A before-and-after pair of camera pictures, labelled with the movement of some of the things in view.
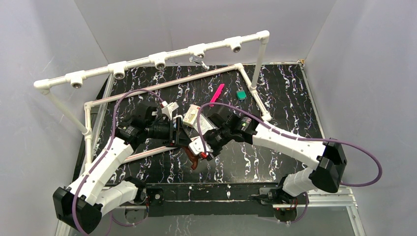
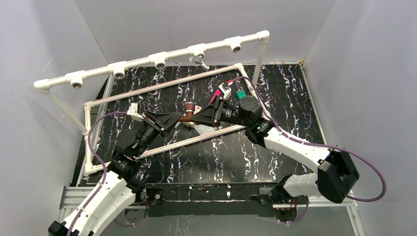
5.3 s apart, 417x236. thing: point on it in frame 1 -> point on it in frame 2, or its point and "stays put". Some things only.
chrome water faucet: (198, 59) stays put
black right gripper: (215, 151) -> (207, 115)
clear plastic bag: (204, 125) stays put
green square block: (241, 95) stays put
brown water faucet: (193, 158) -> (190, 108)
